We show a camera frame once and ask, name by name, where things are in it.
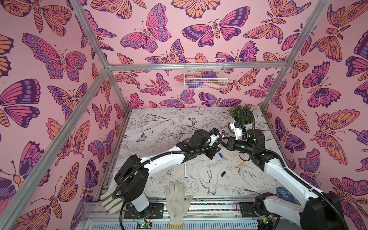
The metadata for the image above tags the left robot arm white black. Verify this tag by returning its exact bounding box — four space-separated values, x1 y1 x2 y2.
112 128 223 212

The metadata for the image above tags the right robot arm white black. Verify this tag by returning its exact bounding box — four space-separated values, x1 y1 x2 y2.
225 129 348 230

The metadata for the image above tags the white glove on table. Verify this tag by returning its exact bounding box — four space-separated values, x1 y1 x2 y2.
223 149 245 167

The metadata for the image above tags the white potted green plant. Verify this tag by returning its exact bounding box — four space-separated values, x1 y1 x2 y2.
230 105 255 125

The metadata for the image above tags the blue dotted glove right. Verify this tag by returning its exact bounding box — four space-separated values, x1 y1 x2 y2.
276 187 300 205

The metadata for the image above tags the white glove front centre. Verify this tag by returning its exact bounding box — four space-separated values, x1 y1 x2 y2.
164 180 193 227

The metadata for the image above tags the green circuit board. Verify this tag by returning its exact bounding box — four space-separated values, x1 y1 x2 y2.
136 221 152 230

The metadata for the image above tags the white glove front left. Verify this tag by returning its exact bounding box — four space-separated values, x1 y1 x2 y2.
100 186 124 214

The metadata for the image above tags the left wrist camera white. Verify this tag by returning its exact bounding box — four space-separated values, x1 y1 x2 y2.
209 127 222 146

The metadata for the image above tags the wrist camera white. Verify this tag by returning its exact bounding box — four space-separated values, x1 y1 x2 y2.
230 122 248 140
209 127 222 146

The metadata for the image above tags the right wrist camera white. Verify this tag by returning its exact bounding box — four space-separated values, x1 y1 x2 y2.
230 122 248 140

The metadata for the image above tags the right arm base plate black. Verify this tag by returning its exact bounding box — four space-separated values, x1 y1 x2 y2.
239 202 260 218

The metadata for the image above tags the white wire basket on wall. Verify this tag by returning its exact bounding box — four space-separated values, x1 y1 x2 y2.
183 61 229 91

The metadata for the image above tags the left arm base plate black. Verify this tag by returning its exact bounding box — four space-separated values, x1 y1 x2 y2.
124 203 164 219

